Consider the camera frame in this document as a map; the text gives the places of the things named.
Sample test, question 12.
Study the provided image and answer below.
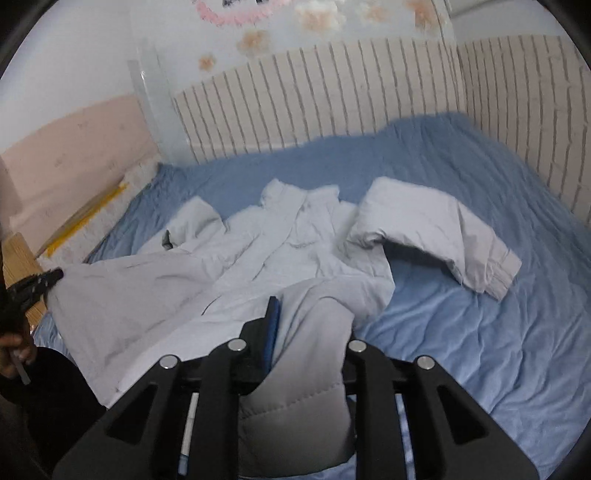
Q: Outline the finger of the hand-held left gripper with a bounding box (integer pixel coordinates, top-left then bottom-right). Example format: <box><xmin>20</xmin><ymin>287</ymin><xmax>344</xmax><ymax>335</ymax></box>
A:
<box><xmin>13</xmin><ymin>268</ymin><xmax>64</xmax><ymax>302</ymax></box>

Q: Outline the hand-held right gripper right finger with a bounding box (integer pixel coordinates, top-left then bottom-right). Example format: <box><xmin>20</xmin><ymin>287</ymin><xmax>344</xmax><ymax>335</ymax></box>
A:
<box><xmin>342</xmin><ymin>339</ymin><xmax>539</xmax><ymax>480</ymax></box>

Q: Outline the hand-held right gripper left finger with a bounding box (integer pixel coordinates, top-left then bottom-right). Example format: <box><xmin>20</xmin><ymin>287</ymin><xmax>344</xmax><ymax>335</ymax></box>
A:
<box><xmin>53</xmin><ymin>296</ymin><xmax>281</xmax><ymax>480</ymax></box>

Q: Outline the light grey padded jacket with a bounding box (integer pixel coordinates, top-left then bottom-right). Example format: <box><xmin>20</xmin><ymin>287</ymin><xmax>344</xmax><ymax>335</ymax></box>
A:
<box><xmin>46</xmin><ymin>176</ymin><xmax>523</xmax><ymax>478</ymax></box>

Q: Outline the person's left hand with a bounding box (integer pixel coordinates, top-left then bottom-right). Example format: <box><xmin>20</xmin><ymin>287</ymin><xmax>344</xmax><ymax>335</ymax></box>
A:
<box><xmin>0</xmin><ymin>330</ymin><xmax>38</xmax><ymax>380</ymax></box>

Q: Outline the yellow-edged plastic strip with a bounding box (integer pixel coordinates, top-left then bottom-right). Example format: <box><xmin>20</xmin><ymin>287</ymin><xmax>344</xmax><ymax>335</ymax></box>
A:
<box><xmin>36</xmin><ymin>181</ymin><xmax>130</xmax><ymax>258</ymax></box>

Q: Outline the white speckled mattress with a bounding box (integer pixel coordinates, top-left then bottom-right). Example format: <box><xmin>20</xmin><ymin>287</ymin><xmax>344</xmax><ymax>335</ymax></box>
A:
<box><xmin>34</xmin><ymin>162</ymin><xmax>160</xmax><ymax>278</ymax></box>

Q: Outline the blue bed sheet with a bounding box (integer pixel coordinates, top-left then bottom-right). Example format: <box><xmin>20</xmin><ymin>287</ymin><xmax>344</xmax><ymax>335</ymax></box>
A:
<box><xmin>32</xmin><ymin>112</ymin><xmax>591</xmax><ymax>480</ymax></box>

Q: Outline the person's dark clothing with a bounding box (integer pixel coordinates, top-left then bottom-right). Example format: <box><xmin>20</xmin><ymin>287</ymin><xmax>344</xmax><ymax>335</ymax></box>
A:
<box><xmin>0</xmin><ymin>346</ymin><xmax>110</xmax><ymax>480</ymax></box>

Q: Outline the clear plastic bag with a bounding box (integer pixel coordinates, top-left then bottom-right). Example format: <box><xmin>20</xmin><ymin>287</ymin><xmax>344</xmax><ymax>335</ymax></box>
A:
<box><xmin>127</xmin><ymin>39</ymin><xmax>191</xmax><ymax>166</ymax></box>

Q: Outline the striped white pillow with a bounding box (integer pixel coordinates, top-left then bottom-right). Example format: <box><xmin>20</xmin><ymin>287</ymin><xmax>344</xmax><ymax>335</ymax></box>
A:
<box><xmin>172</xmin><ymin>33</ymin><xmax>591</xmax><ymax>222</ymax></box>

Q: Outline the pink flower wall sticker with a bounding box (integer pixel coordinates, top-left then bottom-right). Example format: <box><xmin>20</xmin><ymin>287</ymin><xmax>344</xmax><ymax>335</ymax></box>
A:
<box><xmin>194</xmin><ymin>0</ymin><xmax>446</xmax><ymax>72</ymax></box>

